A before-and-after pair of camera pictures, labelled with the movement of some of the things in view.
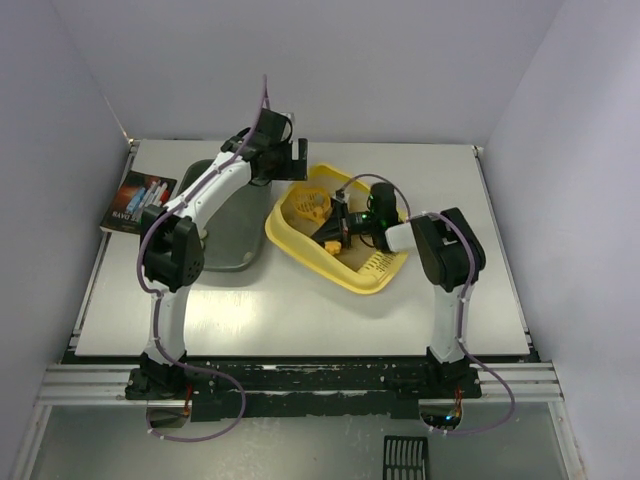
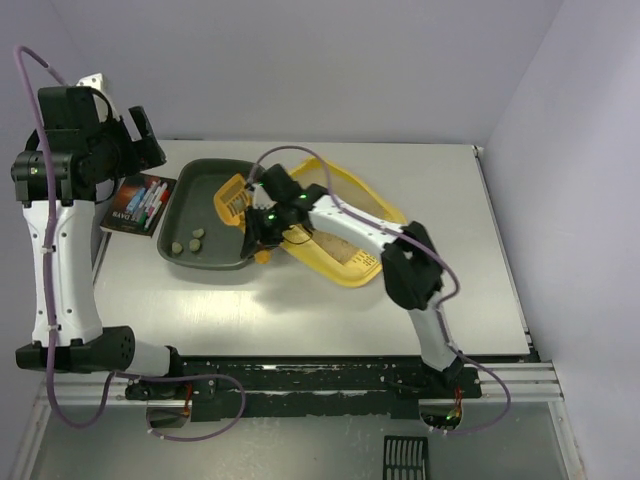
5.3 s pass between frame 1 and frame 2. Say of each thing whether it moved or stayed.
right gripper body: moved
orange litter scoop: moved
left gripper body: moved
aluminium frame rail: stayed
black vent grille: stayed
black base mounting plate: stayed
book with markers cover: stayed
